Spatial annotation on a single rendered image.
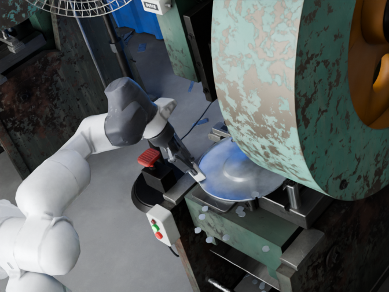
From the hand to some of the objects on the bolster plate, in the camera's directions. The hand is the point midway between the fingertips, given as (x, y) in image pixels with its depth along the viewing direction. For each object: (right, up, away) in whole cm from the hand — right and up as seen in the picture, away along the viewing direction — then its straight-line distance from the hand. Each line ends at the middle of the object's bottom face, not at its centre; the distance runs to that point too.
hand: (195, 171), depth 174 cm
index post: (+29, -9, -3) cm, 31 cm away
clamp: (+12, +9, +24) cm, 28 cm away
